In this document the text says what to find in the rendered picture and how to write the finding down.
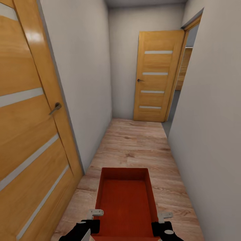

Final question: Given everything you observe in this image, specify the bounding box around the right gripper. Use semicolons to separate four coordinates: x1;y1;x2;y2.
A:
151;221;173;237

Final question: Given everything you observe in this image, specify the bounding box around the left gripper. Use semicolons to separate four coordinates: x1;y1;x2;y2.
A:
82;220;100;234

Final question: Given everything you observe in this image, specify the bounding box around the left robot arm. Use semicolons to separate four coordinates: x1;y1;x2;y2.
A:
59;209;104;241

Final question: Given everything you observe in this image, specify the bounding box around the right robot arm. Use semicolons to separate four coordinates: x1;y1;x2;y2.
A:
151;212;183;241

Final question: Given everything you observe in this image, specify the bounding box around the storage box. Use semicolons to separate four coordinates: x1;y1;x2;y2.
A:
91;167;161;241

